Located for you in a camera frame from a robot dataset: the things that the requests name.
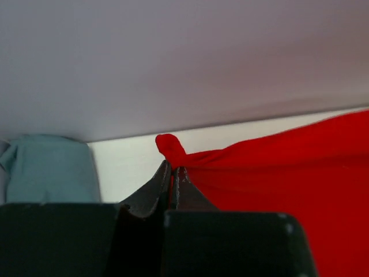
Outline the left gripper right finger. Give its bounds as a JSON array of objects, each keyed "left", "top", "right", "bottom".
[{"left": 163, "top": 167, "right": 318, "bottom": 276}]

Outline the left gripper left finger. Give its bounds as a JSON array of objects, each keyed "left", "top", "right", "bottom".
[{"left": 1, "top": 161, "right": 171, "bottom": 276}]

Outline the red t shirt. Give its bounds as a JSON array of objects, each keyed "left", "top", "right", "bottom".
[{"left": 156, "top": 111, "right": 368, "bottom": 276}]

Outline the light blue t shirt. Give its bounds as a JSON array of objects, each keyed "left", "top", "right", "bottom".
[{"left": 1, "top": 135, "right": 101, "bottom": 203}]

